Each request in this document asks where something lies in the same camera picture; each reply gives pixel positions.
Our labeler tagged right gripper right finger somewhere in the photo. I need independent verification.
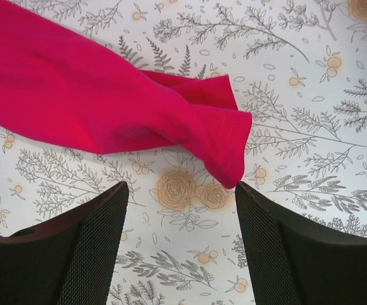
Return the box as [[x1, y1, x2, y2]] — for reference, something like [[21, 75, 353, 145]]
[[235, 182, 367, 304]]

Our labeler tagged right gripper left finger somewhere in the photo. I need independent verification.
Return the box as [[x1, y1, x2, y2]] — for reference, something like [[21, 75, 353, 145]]
[[0, 182, 129, 304]]

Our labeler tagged bright red t shirt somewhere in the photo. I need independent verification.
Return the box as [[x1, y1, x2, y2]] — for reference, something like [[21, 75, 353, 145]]
[[0, 1, 252, 188]]

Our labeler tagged floral patterned table mat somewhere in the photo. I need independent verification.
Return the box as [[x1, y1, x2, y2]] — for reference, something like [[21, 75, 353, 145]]
[[0, 1, 367, 304]]

